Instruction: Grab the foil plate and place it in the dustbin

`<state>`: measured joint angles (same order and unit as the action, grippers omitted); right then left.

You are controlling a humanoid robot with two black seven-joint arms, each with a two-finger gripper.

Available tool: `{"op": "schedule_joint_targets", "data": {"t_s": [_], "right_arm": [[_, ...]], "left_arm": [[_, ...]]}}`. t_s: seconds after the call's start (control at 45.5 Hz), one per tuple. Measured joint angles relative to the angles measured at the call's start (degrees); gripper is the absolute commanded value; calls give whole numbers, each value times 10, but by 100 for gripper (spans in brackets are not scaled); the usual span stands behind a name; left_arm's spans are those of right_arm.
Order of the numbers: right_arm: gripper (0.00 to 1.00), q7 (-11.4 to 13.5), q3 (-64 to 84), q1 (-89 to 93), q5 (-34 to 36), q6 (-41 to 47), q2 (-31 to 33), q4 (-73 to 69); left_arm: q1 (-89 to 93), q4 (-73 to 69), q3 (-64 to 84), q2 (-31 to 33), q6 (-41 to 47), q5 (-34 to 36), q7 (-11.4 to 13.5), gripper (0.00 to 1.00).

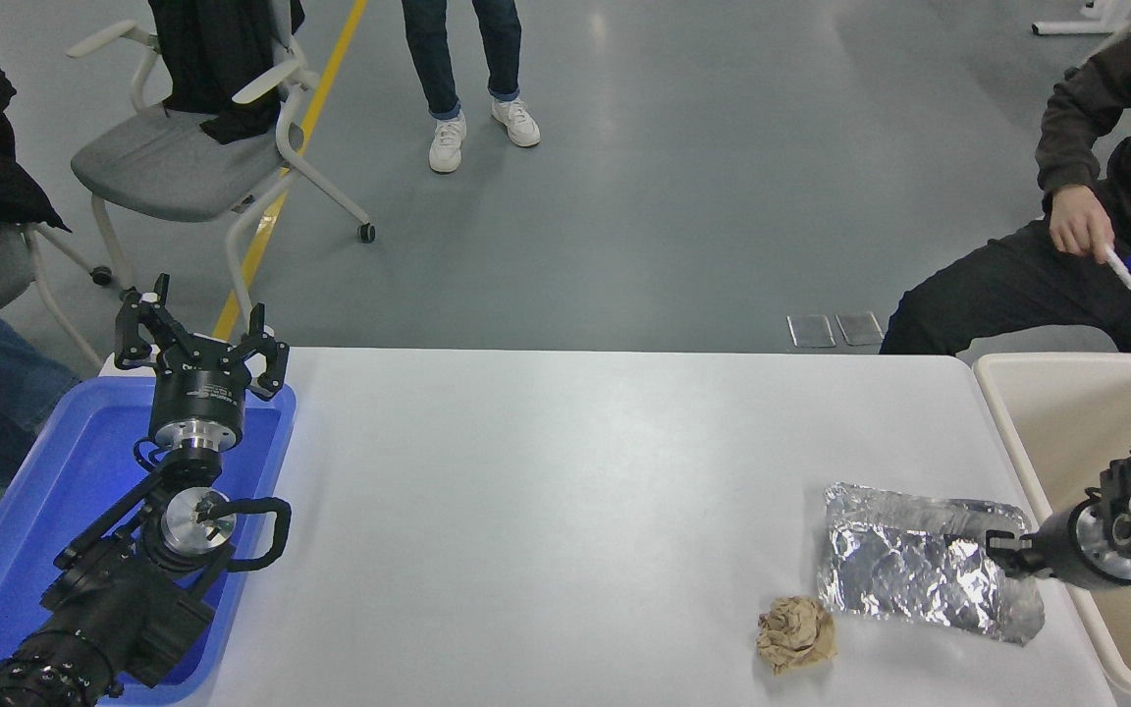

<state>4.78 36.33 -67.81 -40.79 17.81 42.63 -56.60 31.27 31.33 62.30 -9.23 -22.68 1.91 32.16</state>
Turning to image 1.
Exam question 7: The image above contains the large pale bin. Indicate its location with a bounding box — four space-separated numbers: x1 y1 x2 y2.
973 353 1131 700

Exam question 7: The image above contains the silver foil tray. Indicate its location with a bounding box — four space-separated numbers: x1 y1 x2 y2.
818 481 1046 646

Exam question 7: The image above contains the standing person with white shoes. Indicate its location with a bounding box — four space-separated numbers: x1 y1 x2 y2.
401 0 541 175

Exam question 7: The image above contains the seated person in black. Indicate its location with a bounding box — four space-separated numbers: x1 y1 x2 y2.
880 5 1131 356

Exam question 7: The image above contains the blue plastic tray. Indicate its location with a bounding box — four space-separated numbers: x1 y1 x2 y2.
0 376 297 706

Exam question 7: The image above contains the grey chair with white legs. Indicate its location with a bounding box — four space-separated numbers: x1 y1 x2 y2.
0 221 115 369

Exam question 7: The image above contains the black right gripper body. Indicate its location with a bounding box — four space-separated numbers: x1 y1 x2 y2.
1020 501 1085 588

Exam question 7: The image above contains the white furniture base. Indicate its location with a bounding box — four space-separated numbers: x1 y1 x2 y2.
1032 0 1131 37

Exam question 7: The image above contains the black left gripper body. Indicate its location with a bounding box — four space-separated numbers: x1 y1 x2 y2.
149 336 253 430

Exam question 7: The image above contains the person's right hand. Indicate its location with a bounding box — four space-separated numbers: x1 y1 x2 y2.
1050 185 1117 260

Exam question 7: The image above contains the grey white office chair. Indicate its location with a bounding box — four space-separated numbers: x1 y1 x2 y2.
65 0 377 330

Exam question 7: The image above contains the black jacket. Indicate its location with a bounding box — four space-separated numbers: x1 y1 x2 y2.
146 0 305 146

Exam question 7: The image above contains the silver floor plate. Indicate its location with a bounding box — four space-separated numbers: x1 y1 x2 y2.
787 314 836 349
835 312 886 347

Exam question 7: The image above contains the crumpled tan paper ball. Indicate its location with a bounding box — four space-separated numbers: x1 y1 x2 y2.
756 595 837 676

